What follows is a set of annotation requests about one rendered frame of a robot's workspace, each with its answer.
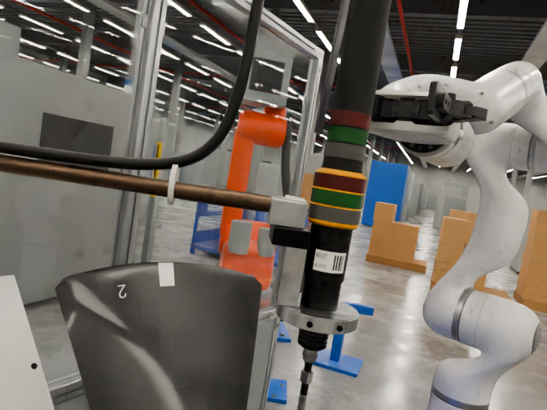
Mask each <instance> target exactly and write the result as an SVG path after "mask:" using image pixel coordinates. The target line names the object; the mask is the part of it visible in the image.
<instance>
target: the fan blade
mask: <svg viewBox="0 0 547 410"><path fill-rule="evenodd" d="M158 263H173V272H174V286H160V275H159V266H158ZM125 280H131V286H132V292H133V302H128V303H120V304H116V305H115V304H114V299H113V293H112V284H111V282H115V281H125ZM261 288H262V285H261V284H260V283H259V282H258V281H257V279H256V278H255V277H254V276H252V275H249V274H246V273H241V272H239V271H235V270H232V269H228V268H221V267H217V266H212V265H206V264H193V263H183V262H146V263H135V264H122V265H116V266H111V267H106V268H98V269H94V270H90V271H86V272H83V273H78V274H74V275H71V276H68V277H65V278H63V280H62V281H61V282H60V283H59V284H58V285H57V286H56V287H55V292H56V294H57V298H58V301H59V306H60V308H61V311H62V313H63V318H64V321H65V325H66V327H67V330H68V335H69V337H70V341H71V344H72V349H73V351H74V355H75V357H76V361H77V366H78V368H79V372H80V375H81V380H82V383H83V386H84V389H85V394H86V398H87V400H88V404H89V407H90V410H247V401H248V395H249V389H250V382H251V376H252V364H253V358H254V351H255V345H256V331H257V325H258V317H259V310H260V296H261Z"/></svg>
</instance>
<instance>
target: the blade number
mask: <svg viewBox="0 0 547 410"><path fill-rule="evenodd" d="M111 284H112V293H113V299H114V304H115V305H116V304H120V303H128V302H133V292H132V286H131V280H125V281H115V282H111Z"/></svg>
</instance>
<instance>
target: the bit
mask: <svg viewBox="0 0 547 410"><path fill-rule="evenodd" d="M312 365H313V363H307V362H305V363H304V368H303V369H301V374H300V381H301V387H300V396H299V400H298V405H297V410H304V408H305V404H306V399H307V394H308V388H309V384H310V383H312V380H313V370H312Z"/></svg>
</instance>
